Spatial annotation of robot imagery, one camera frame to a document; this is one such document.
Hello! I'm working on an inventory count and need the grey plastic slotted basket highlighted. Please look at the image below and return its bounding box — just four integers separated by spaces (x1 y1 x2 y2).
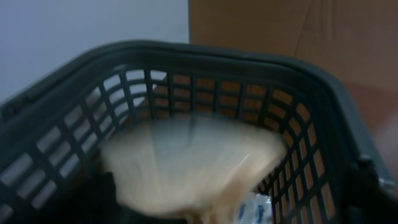
1 41 397 223

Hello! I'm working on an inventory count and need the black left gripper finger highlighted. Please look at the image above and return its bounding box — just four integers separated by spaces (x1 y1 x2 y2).
40 172 187 224

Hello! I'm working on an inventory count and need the light blue snack packet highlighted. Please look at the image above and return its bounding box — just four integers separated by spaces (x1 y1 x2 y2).
232 192 273 224

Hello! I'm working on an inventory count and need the tan powder bag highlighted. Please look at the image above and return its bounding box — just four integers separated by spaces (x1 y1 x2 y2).
101 118 286 223

